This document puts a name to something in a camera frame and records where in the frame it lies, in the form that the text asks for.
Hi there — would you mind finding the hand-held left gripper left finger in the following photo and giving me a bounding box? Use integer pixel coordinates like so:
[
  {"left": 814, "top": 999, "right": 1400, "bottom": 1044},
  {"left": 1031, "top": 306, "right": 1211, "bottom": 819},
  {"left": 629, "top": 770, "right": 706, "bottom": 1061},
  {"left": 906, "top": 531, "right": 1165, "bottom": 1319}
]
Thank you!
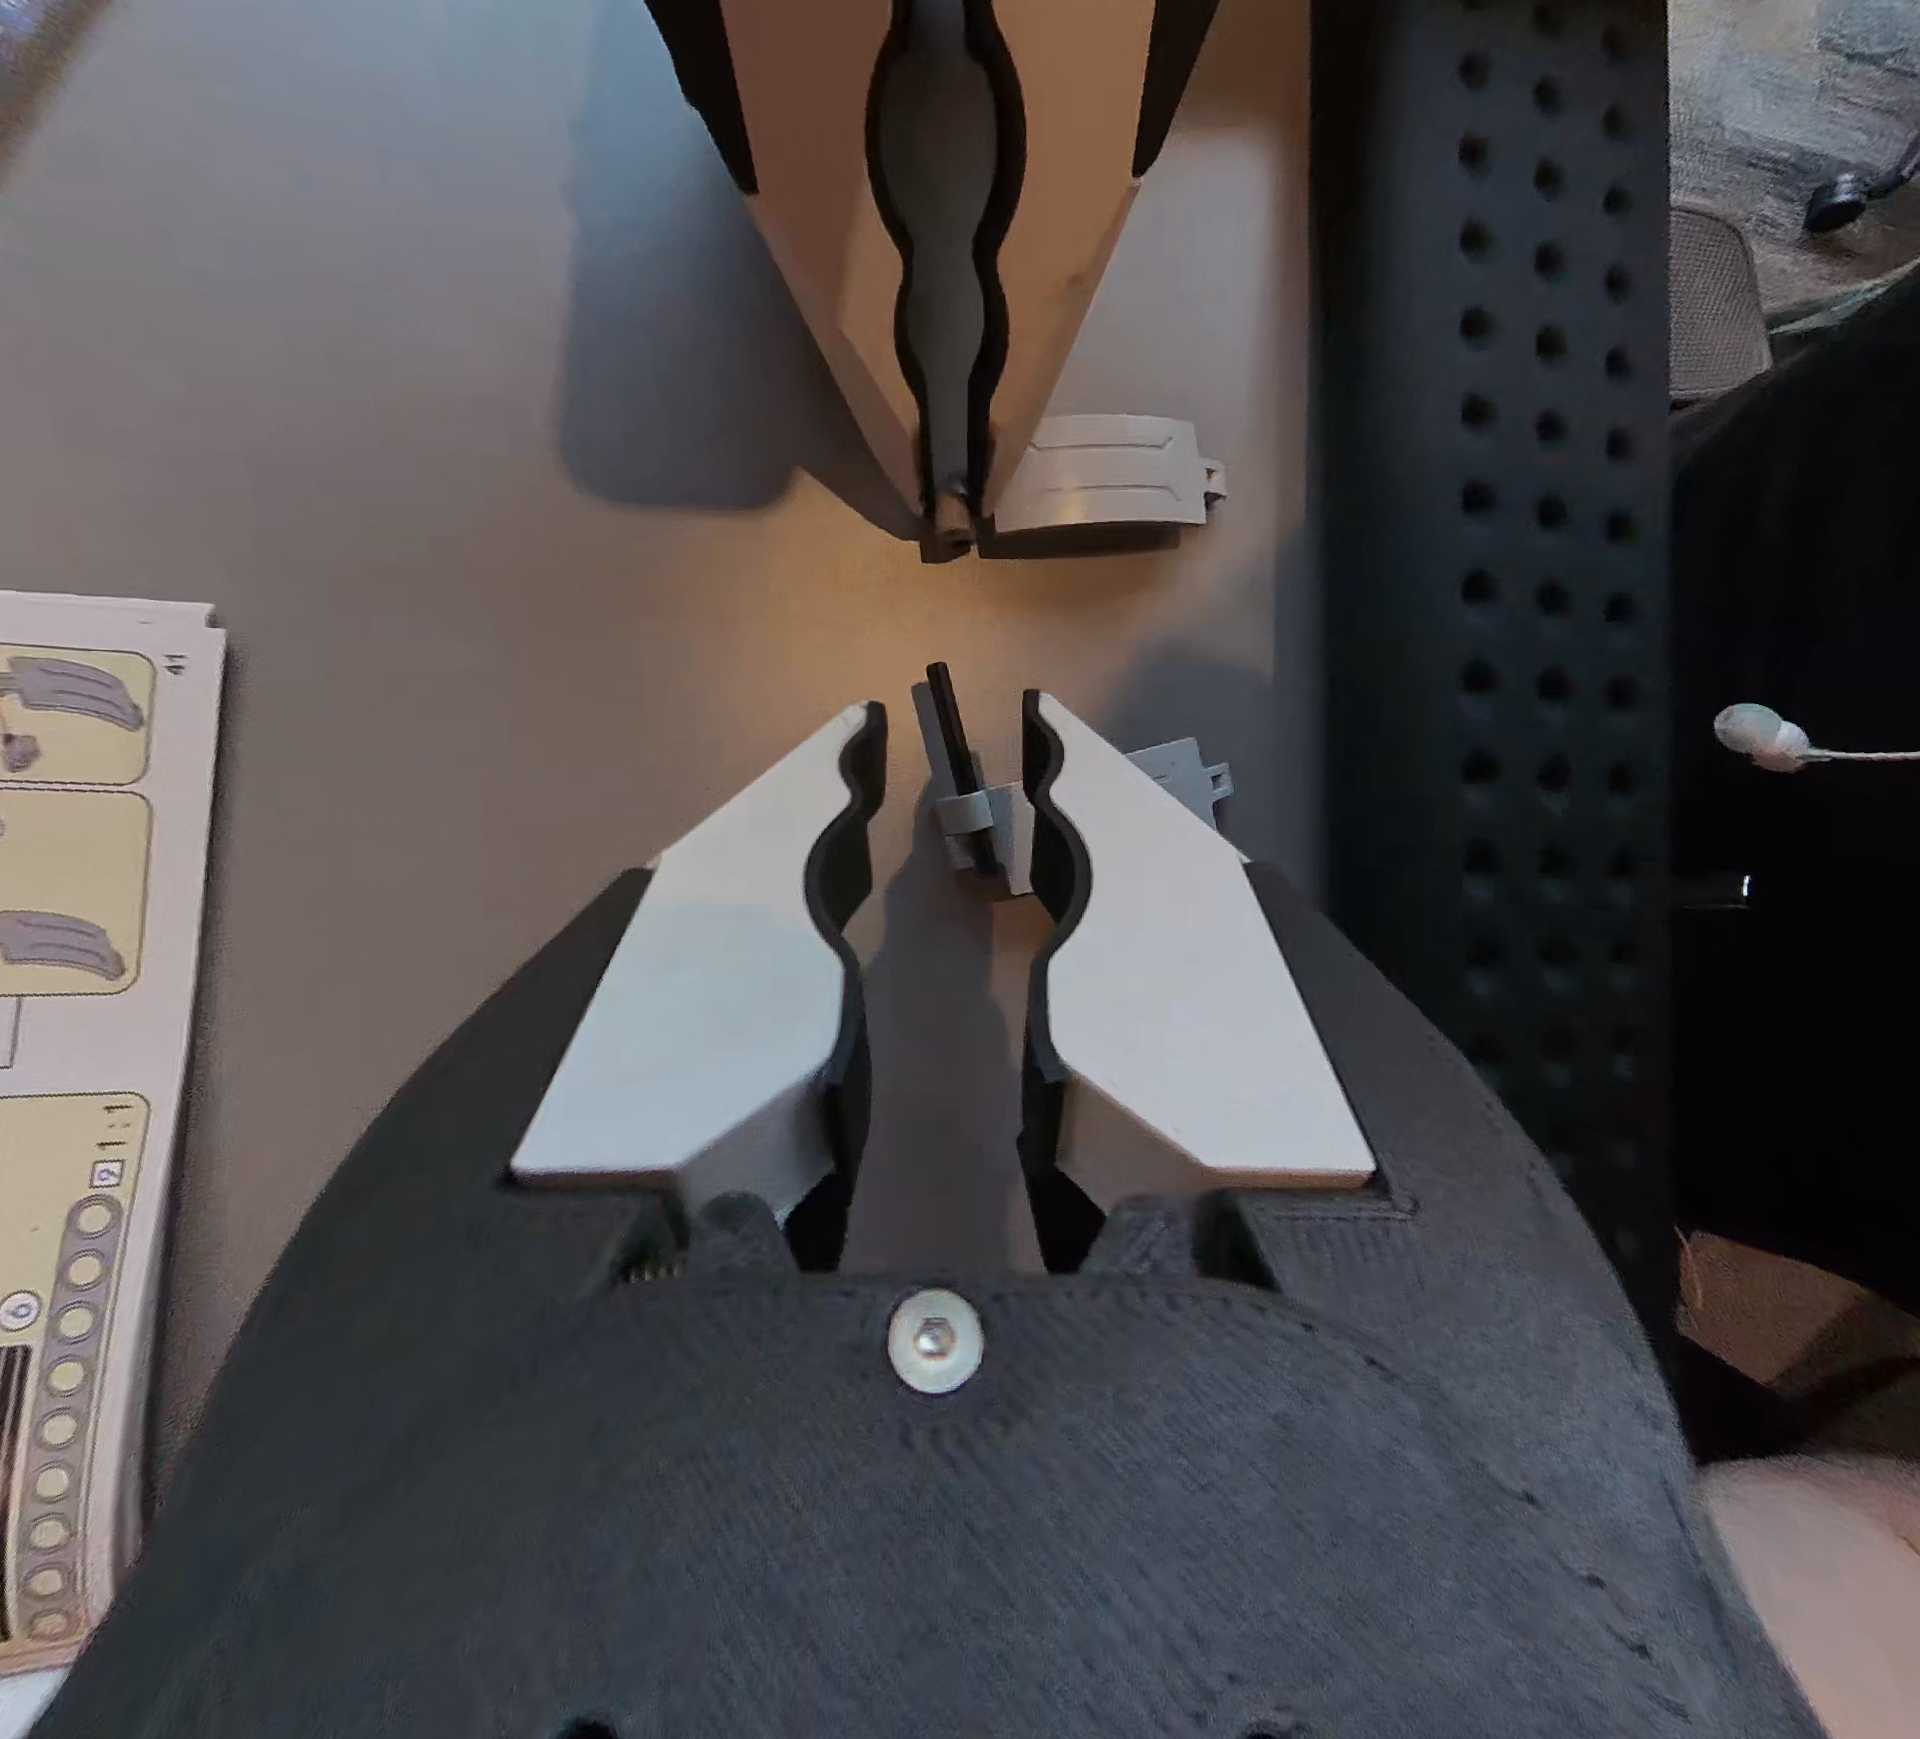
[{"left": 511, "top": 701, "right": 885, "bottom": 1231}]

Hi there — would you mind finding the person's black shirt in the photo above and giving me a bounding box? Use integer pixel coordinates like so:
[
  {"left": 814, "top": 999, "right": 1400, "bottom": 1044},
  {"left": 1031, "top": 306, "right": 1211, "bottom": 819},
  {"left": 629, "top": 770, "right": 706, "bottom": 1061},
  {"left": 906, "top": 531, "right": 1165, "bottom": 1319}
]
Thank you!
[{"left": 1668, "top": 268, "right": 1920, "bottom": 1319}]

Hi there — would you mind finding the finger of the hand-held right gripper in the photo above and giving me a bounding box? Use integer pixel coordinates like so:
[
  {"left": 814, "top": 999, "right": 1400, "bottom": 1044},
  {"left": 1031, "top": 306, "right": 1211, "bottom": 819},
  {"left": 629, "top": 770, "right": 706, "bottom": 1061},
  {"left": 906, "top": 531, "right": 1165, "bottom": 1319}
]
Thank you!
[
  {"left": 967, "top": 0, "right": 1200, "bottom": 553},
  {"left": 682, "top": 0, "right": 962, "bottom": 564}
]

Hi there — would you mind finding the open building instruction booklet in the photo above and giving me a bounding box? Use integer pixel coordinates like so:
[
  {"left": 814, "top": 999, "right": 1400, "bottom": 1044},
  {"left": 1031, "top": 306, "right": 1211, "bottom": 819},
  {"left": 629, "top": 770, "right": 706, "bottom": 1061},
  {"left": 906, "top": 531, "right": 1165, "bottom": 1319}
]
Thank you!
[{"left": 0, "top": 587, "right": 229, "bottom": 1677}]

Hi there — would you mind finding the white earphone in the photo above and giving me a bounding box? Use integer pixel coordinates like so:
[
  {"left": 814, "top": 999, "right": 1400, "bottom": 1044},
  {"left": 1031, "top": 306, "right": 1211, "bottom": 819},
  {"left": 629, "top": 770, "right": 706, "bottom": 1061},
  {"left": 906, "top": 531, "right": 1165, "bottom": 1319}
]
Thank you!
[{"left": 1715, "top": 701, "right": 1920, "bottom": 775}]

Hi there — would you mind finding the grey desk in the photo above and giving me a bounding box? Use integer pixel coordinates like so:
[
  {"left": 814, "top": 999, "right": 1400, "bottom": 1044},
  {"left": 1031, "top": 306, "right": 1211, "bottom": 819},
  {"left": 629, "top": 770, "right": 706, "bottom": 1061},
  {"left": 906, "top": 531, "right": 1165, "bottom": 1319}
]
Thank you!
[{"left": 0, "top": 0, "right": 1329, "bottom": 1678}]

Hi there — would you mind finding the black perforated plastic panel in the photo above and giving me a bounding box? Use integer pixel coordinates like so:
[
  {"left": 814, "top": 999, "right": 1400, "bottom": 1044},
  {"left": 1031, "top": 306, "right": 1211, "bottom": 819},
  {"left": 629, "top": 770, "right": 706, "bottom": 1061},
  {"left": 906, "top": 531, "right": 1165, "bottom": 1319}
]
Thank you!
[{"left": 1310, "top": 0, "right": 1680, "bottom": 1351}]

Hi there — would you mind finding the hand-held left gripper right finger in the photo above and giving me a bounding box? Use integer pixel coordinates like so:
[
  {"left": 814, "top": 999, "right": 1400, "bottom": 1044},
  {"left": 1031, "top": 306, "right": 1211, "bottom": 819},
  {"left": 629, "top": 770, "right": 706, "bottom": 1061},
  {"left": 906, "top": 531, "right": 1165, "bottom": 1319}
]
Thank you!
[{"left": 1020, "top": 687, "right": 1378, "bottom": 1240}]

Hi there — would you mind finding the black toy axle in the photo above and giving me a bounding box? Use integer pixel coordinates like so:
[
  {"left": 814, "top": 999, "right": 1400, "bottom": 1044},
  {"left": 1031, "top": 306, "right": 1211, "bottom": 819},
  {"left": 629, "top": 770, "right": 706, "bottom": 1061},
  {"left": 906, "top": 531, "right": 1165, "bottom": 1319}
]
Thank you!
[{"left": 918, "top": 658, "right": 999, "bottom": 875}]

